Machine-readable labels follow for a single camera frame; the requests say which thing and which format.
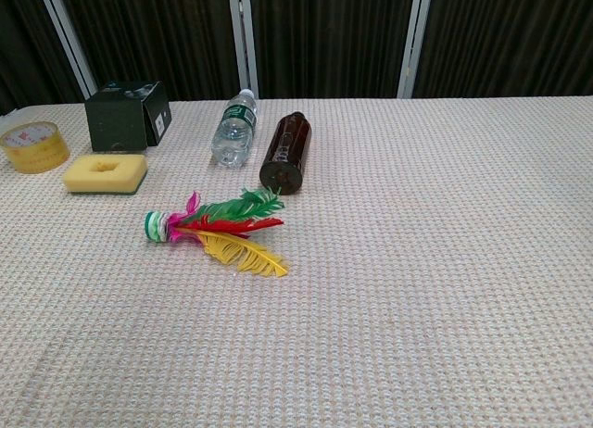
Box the woven beige tablecloth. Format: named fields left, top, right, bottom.
left=0, top=96, right=593, bottom=428

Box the colourful feather shuttlecock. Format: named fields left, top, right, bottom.
left=144, top=188, right=290, bottom=278

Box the dark brown plastic bottle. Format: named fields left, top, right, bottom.
left=259, top=113, right=313, bottom=196

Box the dark green cardboard box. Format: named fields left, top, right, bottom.
left=84, top=80, right=172, bottom=153

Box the clear plastic water bottle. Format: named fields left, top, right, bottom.
left=210, top=89, right=259, bottom=169

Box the yellow adhesive tape roll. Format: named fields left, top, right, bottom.
left=0, top=122, right=71, bottom=174

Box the white partition frame post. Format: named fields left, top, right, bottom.
left=227, top=0, right=259, bottom=99
left=36, top=0, right=106, bottom=98
left=397, top=0, right=434, bottom=99

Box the dark pleated curtain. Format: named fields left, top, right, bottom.
left=0, top=0, right=593, bottom=117

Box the yellow sponge with green pad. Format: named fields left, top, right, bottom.
left=63, top=153, right=149, bottom=196

